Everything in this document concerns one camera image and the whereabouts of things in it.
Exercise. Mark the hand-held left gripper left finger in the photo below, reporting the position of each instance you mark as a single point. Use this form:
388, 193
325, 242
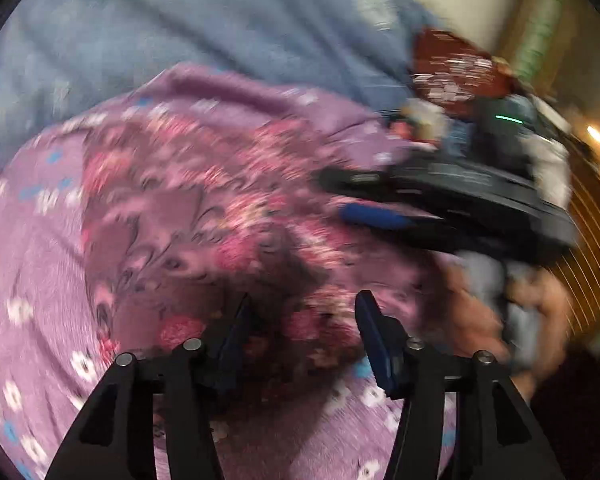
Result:
235, 340

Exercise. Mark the white green packet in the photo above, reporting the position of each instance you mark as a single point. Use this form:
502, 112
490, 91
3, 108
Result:
427, 122

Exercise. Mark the maroon pink floral shirt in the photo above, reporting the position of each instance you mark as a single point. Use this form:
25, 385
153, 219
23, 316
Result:
190, 210

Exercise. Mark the blue plaid duvet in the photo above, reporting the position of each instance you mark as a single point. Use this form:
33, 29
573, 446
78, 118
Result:
205, 25

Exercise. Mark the purple floral bed sheet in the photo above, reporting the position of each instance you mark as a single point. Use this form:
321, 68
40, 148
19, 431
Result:
30, 260

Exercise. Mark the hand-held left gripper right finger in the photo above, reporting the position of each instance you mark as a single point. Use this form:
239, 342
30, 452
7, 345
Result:
375, 345

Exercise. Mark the wooden framed green panel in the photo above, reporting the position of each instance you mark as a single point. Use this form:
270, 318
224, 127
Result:
540, 40

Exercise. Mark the person's right hand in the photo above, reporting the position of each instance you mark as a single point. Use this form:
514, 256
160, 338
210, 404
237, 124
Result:
475, 320

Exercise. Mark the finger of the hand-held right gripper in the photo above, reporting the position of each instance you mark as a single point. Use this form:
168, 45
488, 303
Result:
355, 180
375, 216

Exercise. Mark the clear plastic bag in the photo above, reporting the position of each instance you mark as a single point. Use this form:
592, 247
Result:
550, 165

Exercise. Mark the red plastic bag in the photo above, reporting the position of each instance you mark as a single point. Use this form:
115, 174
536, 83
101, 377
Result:
445, 55

